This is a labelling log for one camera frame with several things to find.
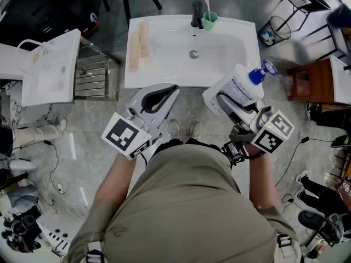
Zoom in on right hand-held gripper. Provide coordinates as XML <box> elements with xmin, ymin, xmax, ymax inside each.
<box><xmin>216</xmin><ymin>92</ymin><xmax>296</xmax><ymax>155</ymax></box>

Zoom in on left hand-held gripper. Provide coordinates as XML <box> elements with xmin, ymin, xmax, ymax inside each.
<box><xmin>101</xmin><ymin>83</ymin><xmax>180</xmax><ymax>161</ymax></box>

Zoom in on white bottle with blue pump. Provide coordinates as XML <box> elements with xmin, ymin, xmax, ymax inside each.
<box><xmin>202</xmin><ymin>59</ymin><xmax>279</xmax><ymax>117</ymax></box>

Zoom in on person's right forearm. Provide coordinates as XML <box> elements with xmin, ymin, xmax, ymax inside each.
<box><xmin>245</xmin><ymin>144</ymin><xmax>281</xmax><ymax>210</ymax></box>

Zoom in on person's left forearm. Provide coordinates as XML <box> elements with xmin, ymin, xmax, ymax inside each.
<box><xmin>94</xmin><ymin>153</ymin><xmax>138</xmax><ymax>210</ymax></box>

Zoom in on person's left shoe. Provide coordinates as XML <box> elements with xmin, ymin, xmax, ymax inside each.
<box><xmin>166</xmin><ymin>118</ymin><xmax>180</xmax><ymax>141</ymax></box>

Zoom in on person's shoe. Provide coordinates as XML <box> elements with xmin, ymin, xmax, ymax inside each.
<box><xmin>166</xmin><ymin>118</ymin><xmax>180</xmax><ymax>141</ymax></box>
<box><xmin>189</xmin><ymin>121</ymin><xmax>203</xmax><ymax>141</ymax></box>

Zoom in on person's black shorts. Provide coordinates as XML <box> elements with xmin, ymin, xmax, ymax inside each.
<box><xmin>151</xmin><ymin>137</ymin><xmax>229</xmax><ymax>159</ymax></box>

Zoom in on black waist device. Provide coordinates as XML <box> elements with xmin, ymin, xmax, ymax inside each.
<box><xmin>220</xmin><ymin>141</ymin><xmax>247</xmax><ymax>166</ymax></box>

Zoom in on person's right shoe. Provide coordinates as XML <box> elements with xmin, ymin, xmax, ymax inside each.
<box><xmin>189</xmin><ymin>121</ymin><xmax>203</xmax><ymax>141</ymax></box>

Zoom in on white ceramic sink basin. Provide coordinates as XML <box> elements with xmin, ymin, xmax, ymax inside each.
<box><xmin>124</xmin><ymin>14</ymin><xmax>261</xmax><ymax>89</ymax></box>

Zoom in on steel rack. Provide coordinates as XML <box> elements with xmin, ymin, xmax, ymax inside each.
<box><xmin>73</xmin><ymin>36</ymin><xmax>121</xmax><ymax>101</ymax></box>

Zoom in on brown wooden stool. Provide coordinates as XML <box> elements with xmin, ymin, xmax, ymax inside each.
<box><xmin>287</xmin><ymin>58</ymin><xmax>336</xmax><ymax>106</ymax></box>

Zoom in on green cup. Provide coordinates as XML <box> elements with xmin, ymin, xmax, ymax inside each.
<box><xmin>203</xmin><ymin>12</ymin><xmax>219</xmax><ymax>31</ymax></box>

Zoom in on black faucet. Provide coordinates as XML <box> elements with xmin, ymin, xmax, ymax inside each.
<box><xmin>191</xmin><ymin>0</ymin><xmax>205</xmax><ymax>30</ymax></box>

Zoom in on white side cabinet top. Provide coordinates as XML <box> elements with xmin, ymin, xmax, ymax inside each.
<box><xmin>15</xmin><ymin>28</ymin><xmax>82</xmax><ymax>108</ymax></box>

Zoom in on person's olive shirt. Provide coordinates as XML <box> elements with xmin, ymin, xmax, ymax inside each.
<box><xmin>61</xmin><ymin>143</ymin><xmax>303</xmax><ymax>263</ymax></box>

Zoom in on black equipment case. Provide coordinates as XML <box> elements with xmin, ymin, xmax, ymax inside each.
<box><xmin>0</xmin><ymin>0</ymin><xmax>101</xmax><ymax>51</ymax></box>

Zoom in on white panel with holes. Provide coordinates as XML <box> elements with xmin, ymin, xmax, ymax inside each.
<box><xmin>36</xmin><ymin>209</ymin><xmax>83</xmax><ymax>258</ymax></box>

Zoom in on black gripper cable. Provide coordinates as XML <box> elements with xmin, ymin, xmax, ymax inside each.
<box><xmin>229</xmin><ymin>146</ymin><xmax>267</xmax><ymax>171</ymax></box>

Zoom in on black floor cable with adapter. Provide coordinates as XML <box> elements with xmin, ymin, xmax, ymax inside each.
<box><xmin>275</xmin><ymin>136</ymin><xmax>342</xmax><ymax>188</ymax></box>

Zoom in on black wire mesh wastebasket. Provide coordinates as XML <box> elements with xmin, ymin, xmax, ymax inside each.
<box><xmin>258</xmin><ymin>15</ymin><xmax>292</xmax><ymax>47</ymax></box>

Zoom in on dark frame chair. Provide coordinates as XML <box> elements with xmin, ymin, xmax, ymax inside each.
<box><xmin>307</xmin><ymin>3</ymin><xmax>351</xmax><ymax>62</ymax></box>

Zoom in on black floor cable white plug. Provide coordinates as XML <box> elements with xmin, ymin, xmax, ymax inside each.
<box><xmin>12</xmin><ymin>139</ymin><xmax>66</xmax><ymax>207</ymax></box>

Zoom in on white harness strap buckle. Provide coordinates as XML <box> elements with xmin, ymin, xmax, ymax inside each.
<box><xmin>276</xmin><ymin>233</ymin><xmax>293</xmax><ymax>248</ymax></box>

